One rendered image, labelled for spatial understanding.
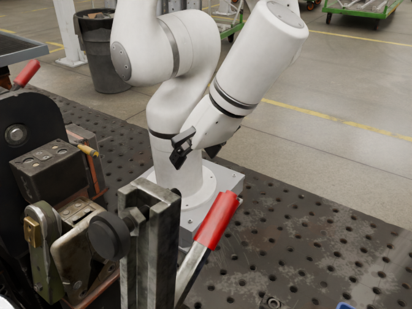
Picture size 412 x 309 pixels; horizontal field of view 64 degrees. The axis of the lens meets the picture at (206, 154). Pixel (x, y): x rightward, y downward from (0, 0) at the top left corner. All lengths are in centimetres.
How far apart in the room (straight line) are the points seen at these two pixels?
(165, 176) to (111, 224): 61
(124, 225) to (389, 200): 216
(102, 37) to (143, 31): 264
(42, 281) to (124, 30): 41
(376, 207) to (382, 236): 123
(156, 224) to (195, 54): 51
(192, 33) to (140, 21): 11
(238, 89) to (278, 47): 9
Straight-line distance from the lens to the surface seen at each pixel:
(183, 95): 71
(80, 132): 59
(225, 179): 90
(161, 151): 75
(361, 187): 233
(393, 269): 92
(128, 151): 121
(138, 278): 27
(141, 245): 24
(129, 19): 63
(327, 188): 224
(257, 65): 49
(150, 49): 61
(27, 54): 73
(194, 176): 80
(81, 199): 45
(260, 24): 47
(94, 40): 328
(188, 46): 66
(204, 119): 55
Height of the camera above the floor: 135
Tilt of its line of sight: 34 degrees down
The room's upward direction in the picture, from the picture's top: straight up
